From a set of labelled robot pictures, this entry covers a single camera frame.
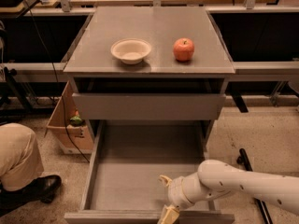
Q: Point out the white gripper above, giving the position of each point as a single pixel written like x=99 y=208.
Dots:
x=175 y=192

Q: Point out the grey drawer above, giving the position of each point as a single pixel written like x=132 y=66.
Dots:
x=123 y=185
x=120 y=106

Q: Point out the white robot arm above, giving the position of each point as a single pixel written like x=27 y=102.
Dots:
x=216 y=179

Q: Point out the grey top drawer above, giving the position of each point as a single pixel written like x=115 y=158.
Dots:
x=120 y=106

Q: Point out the grey drawer cabinet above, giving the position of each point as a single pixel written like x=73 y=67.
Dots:
x=93 y=69

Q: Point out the cardboard box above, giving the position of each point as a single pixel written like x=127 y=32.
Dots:
x=72 y=139

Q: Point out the green toy in box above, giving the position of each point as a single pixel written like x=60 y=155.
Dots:
x=76 y=120

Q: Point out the black leather shoe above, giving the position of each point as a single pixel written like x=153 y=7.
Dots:
x=41 y=189

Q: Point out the red apple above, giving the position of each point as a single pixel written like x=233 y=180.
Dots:
x=183 y=49

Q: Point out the white paper bowl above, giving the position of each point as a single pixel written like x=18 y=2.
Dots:
x=131 y=50

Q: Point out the person's khaki trouser leg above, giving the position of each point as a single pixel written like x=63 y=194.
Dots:
x=20 y=160

